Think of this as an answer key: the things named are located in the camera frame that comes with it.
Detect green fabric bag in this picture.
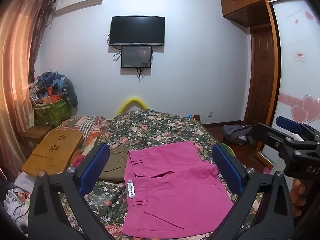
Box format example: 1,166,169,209
33,97,72,128

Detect pink curtain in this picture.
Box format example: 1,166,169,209
0,0,55,161

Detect white air conditioner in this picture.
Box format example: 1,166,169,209
53,0,104,16

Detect wooden bedside stool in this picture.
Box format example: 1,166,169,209
21,126,55,141

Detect wooden folding lap table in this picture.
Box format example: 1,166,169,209
21,128,85,176

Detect white cloths with cables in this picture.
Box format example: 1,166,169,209
4,172,34,232

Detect pink pants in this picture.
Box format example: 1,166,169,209
122,141,237,239

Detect brown wooden door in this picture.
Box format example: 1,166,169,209
249,26,276,126

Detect wooden wardrobe with heart stickers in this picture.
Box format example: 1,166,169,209
254,0,320,171

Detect striped orange blanket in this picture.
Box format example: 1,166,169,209
59,115,111,161

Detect floral bedspread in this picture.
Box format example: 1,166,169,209
58,109,266,240

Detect wooden overhead cabinet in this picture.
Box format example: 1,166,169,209
220,0,302,28

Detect black wall television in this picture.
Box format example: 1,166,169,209
110,16,166,47

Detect small black wall monitor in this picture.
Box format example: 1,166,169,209
121,45,153,69

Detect olive green pants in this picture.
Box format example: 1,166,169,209
98,146,129,182

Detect green and yellow toy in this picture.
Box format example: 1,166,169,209
222,143,235,156

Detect pile of clothes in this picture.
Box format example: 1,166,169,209
28,70,78,107

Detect person's right hand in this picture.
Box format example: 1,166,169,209
290,178,305,218

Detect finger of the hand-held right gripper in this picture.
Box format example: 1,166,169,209
247,122,320,161
276,116,320,143

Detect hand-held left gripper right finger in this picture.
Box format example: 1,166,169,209
211,142,294,240

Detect yellow foam tube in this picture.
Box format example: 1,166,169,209
117,96,151,116

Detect grey backpack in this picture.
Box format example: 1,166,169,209
223,124,253,145

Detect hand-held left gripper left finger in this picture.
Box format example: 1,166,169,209
27,142,118,240

